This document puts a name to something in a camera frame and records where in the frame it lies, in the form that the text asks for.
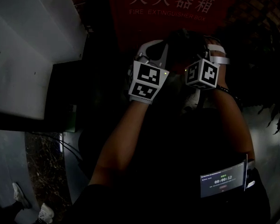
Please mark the person's left forearm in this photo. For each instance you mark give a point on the person's left forearm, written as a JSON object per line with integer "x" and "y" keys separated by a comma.
{"x": 121, "y": 139}

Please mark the person's black shirt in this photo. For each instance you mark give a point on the person's black shirt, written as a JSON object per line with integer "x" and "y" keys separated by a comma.
{"x": 142, "y": 206}

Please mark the person's white sneaker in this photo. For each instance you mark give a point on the person's white sneaker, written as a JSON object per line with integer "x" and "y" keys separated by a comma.
{"x": 191, "y": 101}

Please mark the person's right forearm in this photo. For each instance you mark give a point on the person's right forearm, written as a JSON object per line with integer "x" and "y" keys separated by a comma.
{"x": 235, "y": 129}

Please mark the red fire extinguisher box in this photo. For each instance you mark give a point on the red fire extinguisher box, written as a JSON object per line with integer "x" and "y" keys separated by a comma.
{"x": 154, "y": 27}

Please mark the person's right hand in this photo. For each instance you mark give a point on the person's right hand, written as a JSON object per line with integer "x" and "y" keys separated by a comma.
{"x": 221, "y": 76}

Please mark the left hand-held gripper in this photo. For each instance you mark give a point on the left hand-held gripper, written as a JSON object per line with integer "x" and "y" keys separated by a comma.
{"x": 147, "y": 83}

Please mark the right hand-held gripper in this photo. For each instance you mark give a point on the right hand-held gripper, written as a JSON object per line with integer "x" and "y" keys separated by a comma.
{"x": 203, "y": 74}

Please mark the black timer display phone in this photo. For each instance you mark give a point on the black timer display phone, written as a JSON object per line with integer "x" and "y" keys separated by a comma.
{"x": 221, "y": 179}

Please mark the green leafy plant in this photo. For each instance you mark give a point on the green leafy plant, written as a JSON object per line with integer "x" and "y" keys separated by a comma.
{"x": 270, "y": 78}

